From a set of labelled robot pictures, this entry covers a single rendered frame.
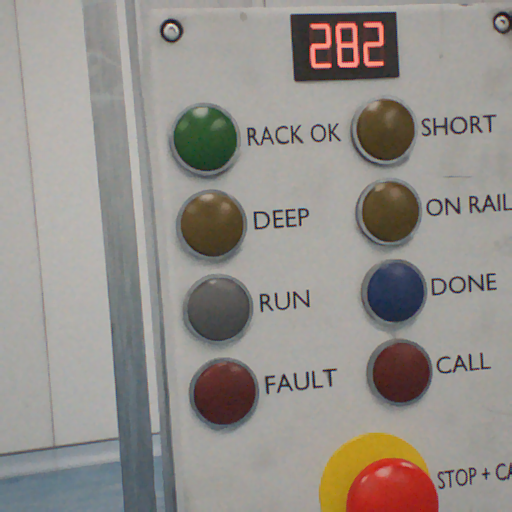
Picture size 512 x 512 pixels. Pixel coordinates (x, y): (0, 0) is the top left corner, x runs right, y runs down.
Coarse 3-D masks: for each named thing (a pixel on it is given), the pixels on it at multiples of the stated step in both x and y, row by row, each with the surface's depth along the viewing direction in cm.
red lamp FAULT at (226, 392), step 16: (208, 368) 34; (224, 368) 34; (240, 368) 34; (208, 384) 33; (224, 384) 34; (240, 384) 34; (208, 400) 33; (224, 400) 34; (240, 400) 34; (208, 416) 34; (224, 416) 34; (240, 416) 34
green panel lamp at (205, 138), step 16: (192, 112) 33; (208, 112) 33; (176, 128) 33; (192, 128) 33; (208, 128) 33; (224, 128) 33; (176, 144) 33; (192, 144) 33; (208, 144) 33; (224, 144) 33; (192, 160) 33; (208, 160) 33; (224, 160) 33
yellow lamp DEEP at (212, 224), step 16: (192, 208) 33; (208, 208) 33; (224, 208) 33; (192, 224) 33; (208, 224) 33; (224, 224) 33; (240, 224) 34; (192, 240) 33; (208, 240) 33; (224, 240) 33
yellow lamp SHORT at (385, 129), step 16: (368, 112) 35; (384, 112) 35; (400, 112) 35; (368, 128) 35; (384, 128) 35; (400, 128) 35; (368, 144) 35; (384, 144) 35; (400, 144) 35; (384, 160) 35
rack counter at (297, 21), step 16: (304, 16) 34; (320, 16) 35; (336, 16) 35; (352, 16) 35; (368, 16) 35; (384, 16) 35; (304, 32) 34; (304, 48) 34; (304, 64) 34; (304, 80) 35
